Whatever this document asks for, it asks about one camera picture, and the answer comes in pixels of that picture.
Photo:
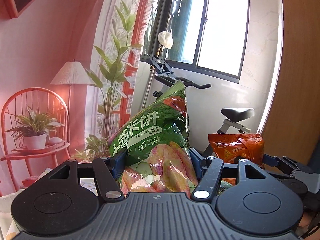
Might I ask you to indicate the black exercise bike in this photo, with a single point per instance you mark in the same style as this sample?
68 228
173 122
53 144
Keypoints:
201 109

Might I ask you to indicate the red-orange snack bag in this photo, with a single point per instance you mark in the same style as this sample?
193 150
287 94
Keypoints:
232 147

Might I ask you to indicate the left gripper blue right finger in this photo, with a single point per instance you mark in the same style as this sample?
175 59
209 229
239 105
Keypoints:
208 173

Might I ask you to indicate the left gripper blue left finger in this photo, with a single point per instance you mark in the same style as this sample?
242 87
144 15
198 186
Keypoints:
107 171

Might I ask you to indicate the green rice cracker bag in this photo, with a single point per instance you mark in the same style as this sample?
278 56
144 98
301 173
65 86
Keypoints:
156 139

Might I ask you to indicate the wooden headboard panel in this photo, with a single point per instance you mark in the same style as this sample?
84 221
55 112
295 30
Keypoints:
292 123

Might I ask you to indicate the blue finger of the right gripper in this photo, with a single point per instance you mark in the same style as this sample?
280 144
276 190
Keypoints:
271 161

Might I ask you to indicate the window with dark frame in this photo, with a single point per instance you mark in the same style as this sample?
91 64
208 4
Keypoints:
209 36

